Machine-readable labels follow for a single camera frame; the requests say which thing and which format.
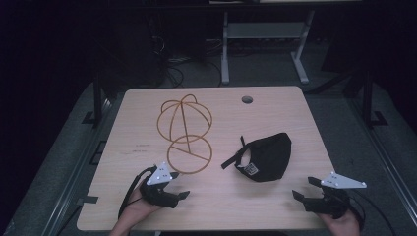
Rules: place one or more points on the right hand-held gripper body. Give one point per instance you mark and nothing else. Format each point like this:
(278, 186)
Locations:
(331, 203)

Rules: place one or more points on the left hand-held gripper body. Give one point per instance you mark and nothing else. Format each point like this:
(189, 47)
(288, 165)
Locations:
(162, 198)

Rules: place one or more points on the black cap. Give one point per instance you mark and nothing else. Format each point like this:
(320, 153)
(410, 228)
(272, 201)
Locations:
(268, 157)

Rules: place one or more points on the person's right hand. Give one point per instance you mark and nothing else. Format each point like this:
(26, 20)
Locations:
(344, 226)

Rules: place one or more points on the person's left hand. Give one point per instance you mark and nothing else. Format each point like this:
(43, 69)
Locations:
(136, 209)

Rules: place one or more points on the grey metal floor rail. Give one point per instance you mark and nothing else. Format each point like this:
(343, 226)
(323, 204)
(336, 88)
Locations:
(75, 173)
(383, 154)

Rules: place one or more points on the black metal post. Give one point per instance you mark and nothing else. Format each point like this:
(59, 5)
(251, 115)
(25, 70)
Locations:
(97, 98)
(368, 98)

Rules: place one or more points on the white metal table frame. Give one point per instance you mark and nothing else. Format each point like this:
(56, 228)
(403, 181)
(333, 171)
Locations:
(262, 30)

